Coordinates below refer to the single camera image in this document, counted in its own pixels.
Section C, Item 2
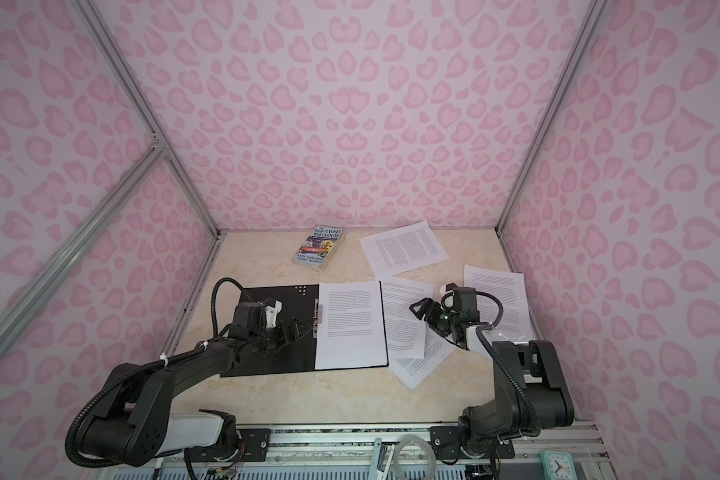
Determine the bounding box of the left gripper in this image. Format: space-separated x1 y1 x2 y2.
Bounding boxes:
250 318 311 355

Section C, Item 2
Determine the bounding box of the printed sheet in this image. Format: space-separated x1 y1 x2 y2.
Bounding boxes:
389 330 455 390
360 221 449 277
315 281 389 371
464 265 538 343
379 277 434 359

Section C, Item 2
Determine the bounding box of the black A4 clip folder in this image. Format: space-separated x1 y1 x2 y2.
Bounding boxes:
220 281 389 377

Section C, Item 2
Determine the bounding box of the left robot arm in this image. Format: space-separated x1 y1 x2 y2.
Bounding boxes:
64 299 314 469

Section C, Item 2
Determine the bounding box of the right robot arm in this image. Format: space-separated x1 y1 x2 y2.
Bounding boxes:
409 283 575 459

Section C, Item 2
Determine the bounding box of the metal folder clip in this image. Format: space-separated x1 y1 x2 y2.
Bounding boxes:
312 299 321 339

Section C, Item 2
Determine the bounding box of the colourful paperback book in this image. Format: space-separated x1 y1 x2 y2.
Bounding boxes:
292 225 344 270

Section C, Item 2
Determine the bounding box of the clear tube coil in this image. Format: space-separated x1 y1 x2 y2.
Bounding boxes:
390 434 437 480

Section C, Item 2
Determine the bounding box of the teal alarm clock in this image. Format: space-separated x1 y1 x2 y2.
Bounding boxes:
540 450 578 480

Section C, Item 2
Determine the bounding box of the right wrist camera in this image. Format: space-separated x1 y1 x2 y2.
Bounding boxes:
440 283 458 296

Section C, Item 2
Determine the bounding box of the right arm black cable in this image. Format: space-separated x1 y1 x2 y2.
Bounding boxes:
440 289 544 439

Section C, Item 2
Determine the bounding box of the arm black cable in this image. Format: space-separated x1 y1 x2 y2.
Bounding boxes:
64 277 253 469
440 289 544 439

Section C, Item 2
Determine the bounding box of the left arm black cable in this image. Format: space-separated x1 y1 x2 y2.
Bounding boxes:
64 277 253 469

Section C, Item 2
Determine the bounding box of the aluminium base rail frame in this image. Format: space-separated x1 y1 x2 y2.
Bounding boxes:
91 421 616 479

